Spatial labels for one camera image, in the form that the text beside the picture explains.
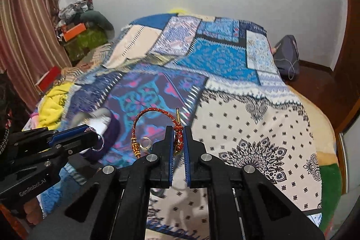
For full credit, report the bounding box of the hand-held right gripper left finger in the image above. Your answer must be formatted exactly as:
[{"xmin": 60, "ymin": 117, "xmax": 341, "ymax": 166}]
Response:
[{"xmin": 28, "ymin": 125, "xmax": 173, "ymax": 240}]

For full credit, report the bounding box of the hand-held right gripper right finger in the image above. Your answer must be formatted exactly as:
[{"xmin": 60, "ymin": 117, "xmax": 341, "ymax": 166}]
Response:
[{"xmin": 183, "ymin": 125, "xmax": 326, "ymax": 240}]

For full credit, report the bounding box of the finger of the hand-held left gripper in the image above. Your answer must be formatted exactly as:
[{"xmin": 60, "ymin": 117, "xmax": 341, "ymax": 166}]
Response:
[
  {"xmin": 56, "ymin": 135, "xmax": 100, "ymax": 157},
  {"xmin": 46, "ymin": 124, "xmax": 99, "ymax": 146}
]

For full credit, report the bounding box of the silver ring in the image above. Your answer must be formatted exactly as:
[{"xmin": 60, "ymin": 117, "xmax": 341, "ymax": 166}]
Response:
[{"xmin": 94, "ymin": 134, "xmax": 106, "ymax": 152}]

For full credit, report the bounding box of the purple jewelry box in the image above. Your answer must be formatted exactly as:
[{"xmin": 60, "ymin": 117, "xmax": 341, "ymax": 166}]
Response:
[{"xmin": 79, "ymin": 109, "xmax": 120, "ymax": 165}]

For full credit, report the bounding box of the red braided bracelet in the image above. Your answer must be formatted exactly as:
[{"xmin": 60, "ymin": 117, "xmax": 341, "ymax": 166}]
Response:
[{"xmin": 131, "ymin": 107, "xmax": 184, "ymax": 159}]

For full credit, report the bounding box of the yellow cloth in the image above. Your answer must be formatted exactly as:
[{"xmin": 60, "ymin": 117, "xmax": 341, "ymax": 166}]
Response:
[{"xmin": 39, "ymin": 82, "xmax": 75, "ymax": 128}]

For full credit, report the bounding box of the dark cloth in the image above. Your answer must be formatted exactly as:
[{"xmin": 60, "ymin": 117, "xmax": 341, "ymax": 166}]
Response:
[{"xmin": 0, "ymin": 71, "xmax": 30, "ymax": 156}]

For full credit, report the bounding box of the red box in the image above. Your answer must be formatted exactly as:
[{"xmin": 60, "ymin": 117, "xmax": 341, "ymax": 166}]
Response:
[{"xmin": 34, "ymin": 66, "xmax": 61, "ymax": 93}]

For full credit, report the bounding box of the patchwork printed bedspread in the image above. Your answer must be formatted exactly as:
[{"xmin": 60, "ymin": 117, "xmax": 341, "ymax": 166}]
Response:
[{"xmin": 22, "ymin": 13, "xmax": 323, "ymax": 240}]

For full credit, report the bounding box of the green printed cloth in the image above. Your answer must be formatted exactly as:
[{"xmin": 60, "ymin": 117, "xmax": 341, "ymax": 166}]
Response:
[{"xmin": 64, "ymin": 27, "xmax": 111, "ymax": 67}]

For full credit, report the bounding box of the orange box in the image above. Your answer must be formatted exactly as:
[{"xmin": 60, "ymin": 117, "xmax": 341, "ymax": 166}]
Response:
[{"xmin": 62, "ymin": 22, "xmax": 87, "ymax": 43}]

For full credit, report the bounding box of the dark green cushion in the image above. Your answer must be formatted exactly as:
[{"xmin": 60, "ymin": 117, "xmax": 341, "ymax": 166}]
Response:
[{"xmin": 80, "ymin": 10, "xmax": 115, "ymax": 31}]

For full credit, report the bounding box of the striped brown curtain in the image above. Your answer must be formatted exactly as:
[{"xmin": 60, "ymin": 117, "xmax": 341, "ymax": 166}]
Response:
[{"xmin": 0, "ymin": 0, "xmax": 73, "ymax": 114}]

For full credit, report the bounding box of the pile of clothes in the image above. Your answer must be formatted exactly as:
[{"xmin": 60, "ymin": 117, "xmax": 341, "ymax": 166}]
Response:
[{"xmin": 54, "ymin": 0, "xmax": 95, "ymax": 30}]

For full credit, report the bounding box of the beige and green blanket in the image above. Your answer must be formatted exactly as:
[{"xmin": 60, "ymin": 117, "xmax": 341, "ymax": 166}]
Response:
[{"xmin": 283, "ymin": 82, "xmax": 343, "ymax": 233}]

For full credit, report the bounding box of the dark grey bag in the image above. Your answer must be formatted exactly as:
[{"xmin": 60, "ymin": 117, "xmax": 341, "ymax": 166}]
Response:
[{"xmin": 271, "ymin": 34, "xmax": 300, "ymax": 81}]

